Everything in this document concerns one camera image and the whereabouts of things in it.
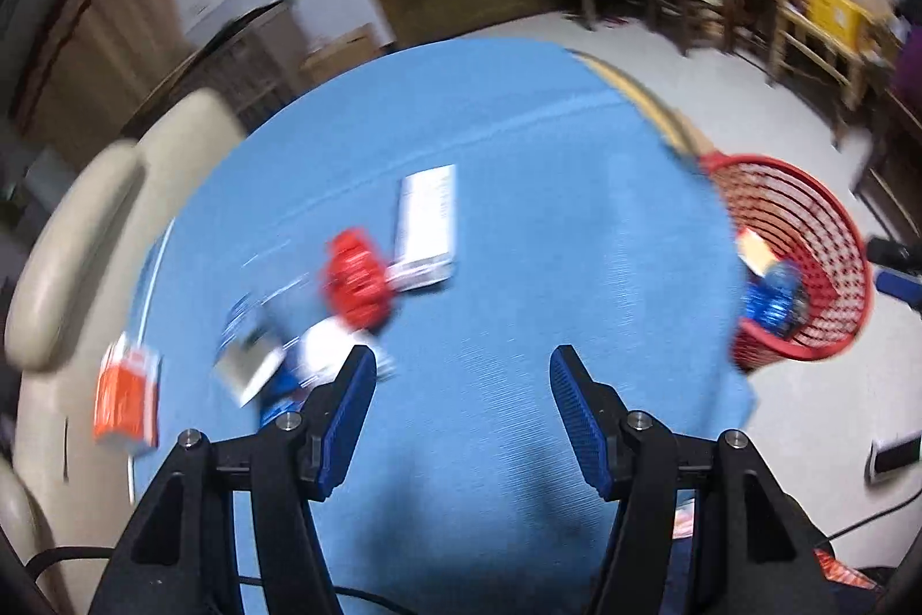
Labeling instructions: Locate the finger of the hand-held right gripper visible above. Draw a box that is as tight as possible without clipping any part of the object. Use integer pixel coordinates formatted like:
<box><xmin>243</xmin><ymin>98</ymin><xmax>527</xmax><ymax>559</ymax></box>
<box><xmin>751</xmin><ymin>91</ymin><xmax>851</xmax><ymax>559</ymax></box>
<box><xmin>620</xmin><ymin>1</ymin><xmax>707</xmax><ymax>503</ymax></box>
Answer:
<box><xmin>874</xmin><ymin>269</ymin><xmax>922</xmax><ymax>303</ymax></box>
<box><xmin>866</xmin><ymin>236</ymin><xmax>917</xmax><ymax>269</ymax></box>

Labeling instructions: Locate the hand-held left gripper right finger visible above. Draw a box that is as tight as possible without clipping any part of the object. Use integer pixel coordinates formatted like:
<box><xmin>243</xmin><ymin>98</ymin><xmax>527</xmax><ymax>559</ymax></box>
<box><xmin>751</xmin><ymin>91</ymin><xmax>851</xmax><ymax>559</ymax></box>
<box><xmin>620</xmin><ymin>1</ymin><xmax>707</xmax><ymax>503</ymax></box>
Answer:
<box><xmin>549</xmin><ymin>345</ymin><xmax>844</xmax><ymax>615</ymax></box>

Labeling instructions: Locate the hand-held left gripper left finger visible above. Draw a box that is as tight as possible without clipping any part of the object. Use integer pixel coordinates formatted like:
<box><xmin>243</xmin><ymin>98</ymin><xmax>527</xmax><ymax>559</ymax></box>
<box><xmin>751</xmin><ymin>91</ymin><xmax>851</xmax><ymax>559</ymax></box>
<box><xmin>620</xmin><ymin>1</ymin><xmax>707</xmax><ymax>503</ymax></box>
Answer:
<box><xmin>86</xmin><ymin>343</ymin><xmax>379</xmax><ymax>615</ymax></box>

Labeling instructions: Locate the white and blue packet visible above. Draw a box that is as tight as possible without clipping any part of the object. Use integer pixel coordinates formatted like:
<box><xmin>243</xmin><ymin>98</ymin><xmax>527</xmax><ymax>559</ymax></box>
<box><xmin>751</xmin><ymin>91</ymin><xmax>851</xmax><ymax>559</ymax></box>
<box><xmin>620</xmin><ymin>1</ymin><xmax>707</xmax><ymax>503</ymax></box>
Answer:
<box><xmin>260</xmin><ymin>318</ymin><xmax>397</xmax><ymax>430</ymax></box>

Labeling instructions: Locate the red plastic mesh basket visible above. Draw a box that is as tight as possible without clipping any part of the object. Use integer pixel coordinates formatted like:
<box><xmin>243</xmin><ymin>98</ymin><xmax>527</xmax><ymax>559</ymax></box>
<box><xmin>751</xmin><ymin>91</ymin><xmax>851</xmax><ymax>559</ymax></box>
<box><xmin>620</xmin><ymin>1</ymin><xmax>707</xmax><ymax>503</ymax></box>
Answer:
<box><xmin>697</xmin><ymin>154</ymin><xmax>876</xmax><ymax>375</ymax></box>

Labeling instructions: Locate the silver foil packet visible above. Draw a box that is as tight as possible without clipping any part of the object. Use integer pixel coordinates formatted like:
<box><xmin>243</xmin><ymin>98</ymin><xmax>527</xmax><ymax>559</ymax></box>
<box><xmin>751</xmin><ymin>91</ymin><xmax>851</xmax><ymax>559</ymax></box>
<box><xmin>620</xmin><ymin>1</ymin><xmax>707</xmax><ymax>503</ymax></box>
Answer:
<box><xmin>213</xmin><ymin>330</ymin><xmax>287</xmax><ymax>409</ymax></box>

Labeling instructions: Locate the red plastic bag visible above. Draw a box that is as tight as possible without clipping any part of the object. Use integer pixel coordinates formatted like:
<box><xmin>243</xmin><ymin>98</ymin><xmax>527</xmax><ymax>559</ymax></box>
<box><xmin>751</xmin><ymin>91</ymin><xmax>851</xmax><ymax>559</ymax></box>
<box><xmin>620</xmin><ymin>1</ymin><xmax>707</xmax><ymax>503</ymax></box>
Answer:
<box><xmin>320</xmin><ymin>228</ymin><xmax>399</xmax><ymax>333</ymax></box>

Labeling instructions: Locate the long white carton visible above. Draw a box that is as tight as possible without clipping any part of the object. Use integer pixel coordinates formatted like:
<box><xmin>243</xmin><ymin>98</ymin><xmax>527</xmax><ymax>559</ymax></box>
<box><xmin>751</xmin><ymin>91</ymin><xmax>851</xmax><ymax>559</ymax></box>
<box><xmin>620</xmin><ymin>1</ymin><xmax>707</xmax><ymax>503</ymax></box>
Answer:
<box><xmin>391</xmin><ymin>164</ymin><xmax>460</xmax><ymax>293</ymax></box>

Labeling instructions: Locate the dark wooden side table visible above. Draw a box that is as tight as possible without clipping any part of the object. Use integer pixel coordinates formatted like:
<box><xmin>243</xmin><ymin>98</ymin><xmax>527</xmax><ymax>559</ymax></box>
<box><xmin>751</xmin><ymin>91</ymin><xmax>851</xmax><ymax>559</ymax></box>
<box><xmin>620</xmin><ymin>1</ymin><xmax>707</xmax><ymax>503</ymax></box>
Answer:
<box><xmin>850</xmin><ymin>88</ymin><xmax>922</xmax><ymax>242</ymax></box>

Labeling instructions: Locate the shiny blue snack packet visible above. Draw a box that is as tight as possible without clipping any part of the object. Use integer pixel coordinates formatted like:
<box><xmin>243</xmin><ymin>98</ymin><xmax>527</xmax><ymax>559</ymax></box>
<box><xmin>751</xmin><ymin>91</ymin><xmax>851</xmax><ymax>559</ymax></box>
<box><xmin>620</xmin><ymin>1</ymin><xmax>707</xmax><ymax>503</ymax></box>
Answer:
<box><xmin>744</xmin><ymin>264</ymin><xmax>802</xmax><ymax>329</ymax></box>

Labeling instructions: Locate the small orange carton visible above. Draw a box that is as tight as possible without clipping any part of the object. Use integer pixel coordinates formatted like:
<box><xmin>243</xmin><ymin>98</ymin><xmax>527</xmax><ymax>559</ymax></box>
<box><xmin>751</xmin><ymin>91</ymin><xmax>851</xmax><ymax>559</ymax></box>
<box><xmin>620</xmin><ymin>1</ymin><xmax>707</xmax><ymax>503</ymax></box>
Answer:
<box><xmin>736</xmin><ymin>228</ymin><xmax>777</xmax><ymax>279</ymax></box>

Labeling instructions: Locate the purple bag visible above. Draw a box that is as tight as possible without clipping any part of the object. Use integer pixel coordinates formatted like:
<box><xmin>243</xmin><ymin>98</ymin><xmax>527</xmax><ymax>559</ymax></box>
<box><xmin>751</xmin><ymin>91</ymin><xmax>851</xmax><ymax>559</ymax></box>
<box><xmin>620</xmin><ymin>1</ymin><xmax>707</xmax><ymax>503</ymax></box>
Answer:
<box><xmin>891</xmin><ymin>28</ymin><xmax>922</xmax><ymax>99</ymax></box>

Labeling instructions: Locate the wicker armchair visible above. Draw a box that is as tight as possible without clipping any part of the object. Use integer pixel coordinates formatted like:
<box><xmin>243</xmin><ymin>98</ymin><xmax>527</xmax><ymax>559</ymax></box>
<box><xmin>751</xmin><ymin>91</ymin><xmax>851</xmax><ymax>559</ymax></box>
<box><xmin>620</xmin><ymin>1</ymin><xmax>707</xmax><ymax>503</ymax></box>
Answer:
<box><xmin>769</xmin><ymin>0</ymin><xmax>903</xmax><ymax>148</ymax></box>

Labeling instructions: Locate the orange and white box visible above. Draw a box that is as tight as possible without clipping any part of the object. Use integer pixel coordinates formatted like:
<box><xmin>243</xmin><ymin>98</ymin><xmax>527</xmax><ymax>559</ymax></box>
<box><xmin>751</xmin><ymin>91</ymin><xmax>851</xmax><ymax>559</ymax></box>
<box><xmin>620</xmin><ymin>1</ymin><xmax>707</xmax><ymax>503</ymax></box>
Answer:
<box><xmin>91</xmin><ymin>331</ymin><xmax>161</xmax><ymax>450</ymax></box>

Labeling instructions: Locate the yellow cardboard box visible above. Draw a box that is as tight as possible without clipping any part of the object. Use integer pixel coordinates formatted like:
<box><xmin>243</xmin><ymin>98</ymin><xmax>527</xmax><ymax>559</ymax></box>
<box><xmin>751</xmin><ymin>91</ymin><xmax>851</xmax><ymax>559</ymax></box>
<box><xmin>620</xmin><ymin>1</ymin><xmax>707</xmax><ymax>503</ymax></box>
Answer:
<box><xmin>804</xmin><ymin>0</ymin><xmax>870</xmax><ymax>66</ymax></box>

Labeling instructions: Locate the blue tablecloth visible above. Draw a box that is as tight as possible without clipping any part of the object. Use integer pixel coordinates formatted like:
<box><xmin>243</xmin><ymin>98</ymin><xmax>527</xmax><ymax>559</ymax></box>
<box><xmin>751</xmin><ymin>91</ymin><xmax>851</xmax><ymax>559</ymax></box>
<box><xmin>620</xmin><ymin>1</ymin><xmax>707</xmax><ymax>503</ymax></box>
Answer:
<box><xmin>126</xmin><ymin>39</ymin><xmax>757</xmax><ymax>615</ymax></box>

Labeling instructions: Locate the red printed packet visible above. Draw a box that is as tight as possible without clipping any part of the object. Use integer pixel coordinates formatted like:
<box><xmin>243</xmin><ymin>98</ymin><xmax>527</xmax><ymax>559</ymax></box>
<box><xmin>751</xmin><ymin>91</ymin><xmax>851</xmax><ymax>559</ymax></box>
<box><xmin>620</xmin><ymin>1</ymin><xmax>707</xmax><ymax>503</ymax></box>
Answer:
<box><xmin>813</xmin><ymin>545</ymin><xmax>878</xmax><ymax>588</ymax></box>

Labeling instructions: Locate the beige leather armchair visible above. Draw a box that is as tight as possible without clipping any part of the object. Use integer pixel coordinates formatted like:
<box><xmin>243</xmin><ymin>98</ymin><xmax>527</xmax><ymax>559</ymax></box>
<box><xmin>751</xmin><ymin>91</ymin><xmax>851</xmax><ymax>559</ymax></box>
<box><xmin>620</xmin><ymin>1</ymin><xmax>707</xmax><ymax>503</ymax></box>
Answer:
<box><xmin>0</xmin><ymin>86</ymin><xmax>250</xmax><ymax>615</ymax></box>

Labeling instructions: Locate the cardboard box with red print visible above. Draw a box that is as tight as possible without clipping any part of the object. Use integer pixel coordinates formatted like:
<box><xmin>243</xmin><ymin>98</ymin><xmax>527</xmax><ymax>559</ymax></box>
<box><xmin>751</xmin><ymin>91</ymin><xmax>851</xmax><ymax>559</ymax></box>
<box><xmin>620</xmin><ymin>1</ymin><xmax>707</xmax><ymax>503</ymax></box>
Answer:
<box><xmin>298</xmin><ymin>25</ymin><xmax>380</xmax><ymax>84</ymax></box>

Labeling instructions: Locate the slatted wooden radiator cover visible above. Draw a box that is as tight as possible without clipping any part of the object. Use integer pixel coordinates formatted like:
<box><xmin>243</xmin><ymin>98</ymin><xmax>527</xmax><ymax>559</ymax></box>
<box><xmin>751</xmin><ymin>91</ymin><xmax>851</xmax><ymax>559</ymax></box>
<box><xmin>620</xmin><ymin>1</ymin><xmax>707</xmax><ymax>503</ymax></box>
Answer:
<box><xmin>121</xmin><ymin>0</ymin><xmax>312</xmax><ymax>135</ymax></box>

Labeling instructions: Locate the beige curtain with red trim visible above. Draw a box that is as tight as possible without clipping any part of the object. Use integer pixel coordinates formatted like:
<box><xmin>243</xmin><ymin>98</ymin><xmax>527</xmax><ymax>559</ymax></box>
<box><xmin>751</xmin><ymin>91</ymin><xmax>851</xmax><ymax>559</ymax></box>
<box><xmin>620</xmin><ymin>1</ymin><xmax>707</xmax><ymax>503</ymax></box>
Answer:
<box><xmin>10</xmin><ymin>0</ymin><xmax>190</xmax><ymax>169</ymax></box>

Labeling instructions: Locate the black floor cable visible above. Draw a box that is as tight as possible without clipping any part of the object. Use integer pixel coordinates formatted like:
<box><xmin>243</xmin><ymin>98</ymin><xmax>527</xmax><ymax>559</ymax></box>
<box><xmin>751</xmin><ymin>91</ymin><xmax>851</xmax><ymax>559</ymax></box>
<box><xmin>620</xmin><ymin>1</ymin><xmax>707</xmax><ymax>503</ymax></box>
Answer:
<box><xmin>821</xmin><ymin>478</ymin><xmax>922</xmax><ymax>542</ymax></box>

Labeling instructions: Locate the black cable by armchair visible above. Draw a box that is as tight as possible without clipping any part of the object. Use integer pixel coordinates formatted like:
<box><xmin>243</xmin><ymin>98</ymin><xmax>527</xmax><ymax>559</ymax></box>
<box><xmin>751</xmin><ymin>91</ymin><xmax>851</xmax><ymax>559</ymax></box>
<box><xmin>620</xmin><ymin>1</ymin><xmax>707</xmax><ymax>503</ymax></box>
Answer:
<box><xmin>24</xmin><ymin>545</ymin><xmax>118</xmax><ymax>579</ymax></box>

